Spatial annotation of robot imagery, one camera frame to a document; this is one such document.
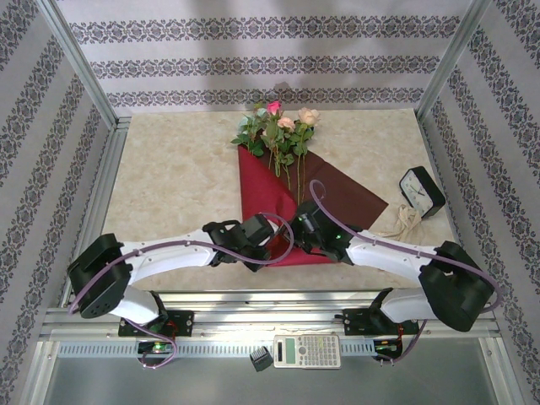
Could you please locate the burgundy wrapping paper sheet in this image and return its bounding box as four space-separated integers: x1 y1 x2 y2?
236 143 389 267

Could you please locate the cream printed ribbon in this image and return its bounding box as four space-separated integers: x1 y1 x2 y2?
373 204 423 241

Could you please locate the magenta pink rose stem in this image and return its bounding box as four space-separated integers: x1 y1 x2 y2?
264 100 284 178

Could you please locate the black square alarm clock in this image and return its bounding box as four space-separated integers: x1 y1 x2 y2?
398 165 447 219

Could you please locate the white scientific calculator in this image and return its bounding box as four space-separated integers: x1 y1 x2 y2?
273 332 341 370

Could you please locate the right green-lit controller board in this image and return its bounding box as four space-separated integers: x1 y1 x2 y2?
373 339 402 355

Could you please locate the green-lit controller board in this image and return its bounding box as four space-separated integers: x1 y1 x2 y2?
373 339 402 355
138 340 176 354

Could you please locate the left green-lit controller board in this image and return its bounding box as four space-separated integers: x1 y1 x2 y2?
138 340 176 354

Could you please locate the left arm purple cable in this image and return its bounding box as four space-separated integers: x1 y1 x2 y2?
67 213 295 372

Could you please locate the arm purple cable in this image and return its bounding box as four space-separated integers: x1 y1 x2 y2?
310 179 503 367
67 213 295 372

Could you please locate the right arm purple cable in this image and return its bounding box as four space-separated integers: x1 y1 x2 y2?
310 179 503 367

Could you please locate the aluminium profile frame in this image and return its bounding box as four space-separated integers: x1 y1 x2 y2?
16 0 524 405

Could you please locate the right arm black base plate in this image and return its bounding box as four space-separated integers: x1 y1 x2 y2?
343 307 417 338

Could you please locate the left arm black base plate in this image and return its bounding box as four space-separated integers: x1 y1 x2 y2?
117 310 194 338

